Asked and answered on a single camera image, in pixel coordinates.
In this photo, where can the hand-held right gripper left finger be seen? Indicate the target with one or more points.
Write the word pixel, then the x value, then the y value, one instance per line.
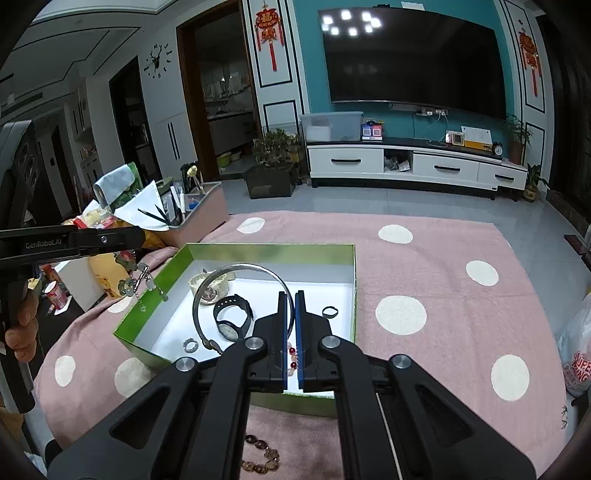
pixel 277 355

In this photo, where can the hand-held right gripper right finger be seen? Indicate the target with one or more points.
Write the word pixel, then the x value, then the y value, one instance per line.
pixel 307 355

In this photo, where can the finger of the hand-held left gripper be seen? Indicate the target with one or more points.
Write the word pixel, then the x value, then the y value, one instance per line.
pixel 115 240

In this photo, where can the black wrist watch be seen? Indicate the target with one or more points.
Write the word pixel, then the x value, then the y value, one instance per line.
pixel 227 330

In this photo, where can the white wrist watch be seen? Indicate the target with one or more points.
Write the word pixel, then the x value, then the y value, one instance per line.
pixel 217 288

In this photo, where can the silver bangle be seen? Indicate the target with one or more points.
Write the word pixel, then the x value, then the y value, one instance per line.
pixel 240 266

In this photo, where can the green cardboard box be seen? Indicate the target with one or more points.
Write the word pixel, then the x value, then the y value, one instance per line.
pixel 272 258

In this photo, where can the person's left hand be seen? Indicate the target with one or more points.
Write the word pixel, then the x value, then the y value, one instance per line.
pixel 25 332

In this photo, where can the yellow bear bottle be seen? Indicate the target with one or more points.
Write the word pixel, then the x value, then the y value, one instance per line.
pixel 104 277

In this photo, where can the white paper sheets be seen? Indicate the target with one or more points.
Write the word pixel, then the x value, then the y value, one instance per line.
pixel 138 207

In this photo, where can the bundle of pens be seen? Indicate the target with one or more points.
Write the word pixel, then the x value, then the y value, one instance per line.
pixel 161 217

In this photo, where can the green white packet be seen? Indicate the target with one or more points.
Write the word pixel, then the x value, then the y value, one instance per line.
pixel 115 184

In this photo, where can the red white instant cup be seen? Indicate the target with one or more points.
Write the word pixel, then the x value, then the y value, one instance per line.
pixel 56 295

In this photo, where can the pink desk organizer box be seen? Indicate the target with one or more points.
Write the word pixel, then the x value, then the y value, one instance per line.
pixel 203 221

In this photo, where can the yellow brush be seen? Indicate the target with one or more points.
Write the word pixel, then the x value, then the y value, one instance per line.
pixel 193 173

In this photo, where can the pink polka dot tablecloth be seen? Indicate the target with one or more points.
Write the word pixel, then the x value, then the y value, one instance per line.
pixel 438 286

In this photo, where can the black crate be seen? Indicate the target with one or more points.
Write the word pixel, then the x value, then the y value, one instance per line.
pixel 270 182

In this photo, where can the leafy green plants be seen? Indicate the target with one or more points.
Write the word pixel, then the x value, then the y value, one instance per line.
pixel 274 147

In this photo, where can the white television cabinet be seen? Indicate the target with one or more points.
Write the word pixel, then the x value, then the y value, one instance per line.
pixel 346 161

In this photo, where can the clear plastic storage bin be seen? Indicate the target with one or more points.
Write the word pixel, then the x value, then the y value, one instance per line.
pixel 330 127

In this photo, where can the red blue small boxes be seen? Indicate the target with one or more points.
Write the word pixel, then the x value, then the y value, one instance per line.
pixel 372 131

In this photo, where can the small white device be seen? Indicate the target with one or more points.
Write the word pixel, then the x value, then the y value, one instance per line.
pixel 454 138

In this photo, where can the white plastic bag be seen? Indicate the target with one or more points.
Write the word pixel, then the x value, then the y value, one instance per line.
pixel 577 350

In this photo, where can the desk calendar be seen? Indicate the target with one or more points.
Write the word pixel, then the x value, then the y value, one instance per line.
pixel 475 137

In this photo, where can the black alarm clock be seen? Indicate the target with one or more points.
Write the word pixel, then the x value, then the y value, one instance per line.
pixel 497 149

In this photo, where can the small potted plant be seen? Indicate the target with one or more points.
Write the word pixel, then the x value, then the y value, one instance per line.
pixel 533 187

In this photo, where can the tall potted plant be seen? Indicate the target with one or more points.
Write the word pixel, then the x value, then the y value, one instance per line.
pixel 517 147

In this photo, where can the black television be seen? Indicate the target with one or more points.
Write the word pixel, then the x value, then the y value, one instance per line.
pixel 415 60

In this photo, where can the black wall clock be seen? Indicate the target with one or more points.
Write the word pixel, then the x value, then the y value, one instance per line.
pixel 156 60

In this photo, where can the red knot wall ornament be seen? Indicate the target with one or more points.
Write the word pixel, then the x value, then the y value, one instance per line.
pixel 268 27
pixel 529 50

